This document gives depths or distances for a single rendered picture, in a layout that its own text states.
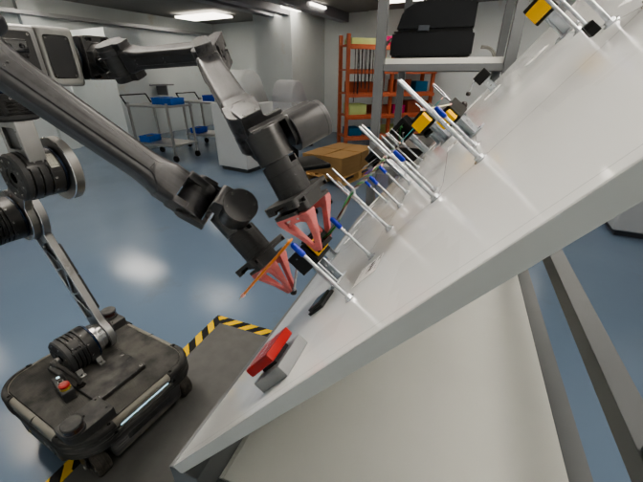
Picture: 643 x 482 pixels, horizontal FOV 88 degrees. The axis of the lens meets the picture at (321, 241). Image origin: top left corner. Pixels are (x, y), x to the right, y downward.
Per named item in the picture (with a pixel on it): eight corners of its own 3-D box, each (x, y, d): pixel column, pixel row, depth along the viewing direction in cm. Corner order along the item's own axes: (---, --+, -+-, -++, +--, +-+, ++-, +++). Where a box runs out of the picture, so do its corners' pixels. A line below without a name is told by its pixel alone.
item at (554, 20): (583, 12, 67) (551, -19, 67) (580, 23, 60) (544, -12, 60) (560, 33, 71) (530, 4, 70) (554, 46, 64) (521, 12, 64)
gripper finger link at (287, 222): (347, 231, 56) (321, 181, 53) (329, 253, 51) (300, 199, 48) (317, 240, 60) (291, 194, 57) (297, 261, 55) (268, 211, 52)
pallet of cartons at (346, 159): (348, 188, 457) (349, 160, 439) (299, 180, 491) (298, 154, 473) (377, 169, 545) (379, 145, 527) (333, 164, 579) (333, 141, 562)
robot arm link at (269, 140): (239, 136, 52) (244, 128, 46) (277, 117, 53) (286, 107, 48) (261, 176, 53) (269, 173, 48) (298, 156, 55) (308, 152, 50)
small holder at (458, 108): (492, 112, 64) (465, 86, 64) (480, 130, 59) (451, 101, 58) (473, 129, 68) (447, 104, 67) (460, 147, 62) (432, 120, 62)
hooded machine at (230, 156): (247, 160, 608) (238, 70, 543) (277, 164, 581) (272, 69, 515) (217, 169, 548) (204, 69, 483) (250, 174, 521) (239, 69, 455)
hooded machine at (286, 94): (289, 142, 765) (286, 79, 707) (311, 144, 740) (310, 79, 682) (271, 147, 710) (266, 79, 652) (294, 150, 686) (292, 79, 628)
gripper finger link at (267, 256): (309, 275, 66) (277, 239, 64) (289, 299, 60) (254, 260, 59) (290, 286, 70) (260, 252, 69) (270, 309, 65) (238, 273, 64)
